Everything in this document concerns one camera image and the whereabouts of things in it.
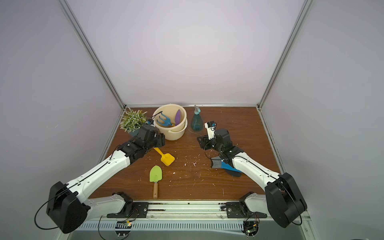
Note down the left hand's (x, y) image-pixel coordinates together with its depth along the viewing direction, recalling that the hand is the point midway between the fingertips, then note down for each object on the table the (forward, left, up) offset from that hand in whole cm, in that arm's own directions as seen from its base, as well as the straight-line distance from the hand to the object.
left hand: (162, 134), depth 82 cm
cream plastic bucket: (+4, -5, -3) cm, 7 cm away
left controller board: (-41, +16, -21) cm, 49 cm away
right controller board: (-40, -46, -19) cm, 64 cm away
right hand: (+1, -22, 0) cm, 22 cm away
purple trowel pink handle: (+18, -6, -7) cm, 21 cm away
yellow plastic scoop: (-7, -1, -17) cm, 18 cm away
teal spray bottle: (+20, -19, -14) cm, 31 cm away
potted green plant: (+11, +21, -1) cm, 24 cm away
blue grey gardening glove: (-10, -32, -15) cm, 37 cm away
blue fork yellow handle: (+17, +1, -10) cm, 20 cm away
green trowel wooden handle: (-17, +4, -17) cm, 24 cm away
